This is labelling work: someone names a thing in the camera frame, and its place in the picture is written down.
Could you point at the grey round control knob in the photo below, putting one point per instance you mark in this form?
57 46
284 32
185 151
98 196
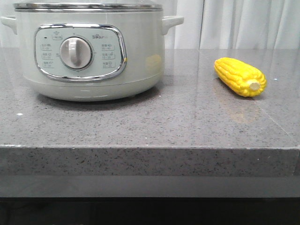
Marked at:
75 53

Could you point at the yellow corn cob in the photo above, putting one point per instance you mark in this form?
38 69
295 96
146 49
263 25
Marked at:
244 79

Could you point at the pale green electric cooking pot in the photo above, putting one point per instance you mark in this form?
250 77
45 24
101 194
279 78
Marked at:
113 72

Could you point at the white curtain backdrop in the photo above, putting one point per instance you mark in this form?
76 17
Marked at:
183 24

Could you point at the glass pot lid steel rim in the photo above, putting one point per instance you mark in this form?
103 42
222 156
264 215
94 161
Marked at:
73 6

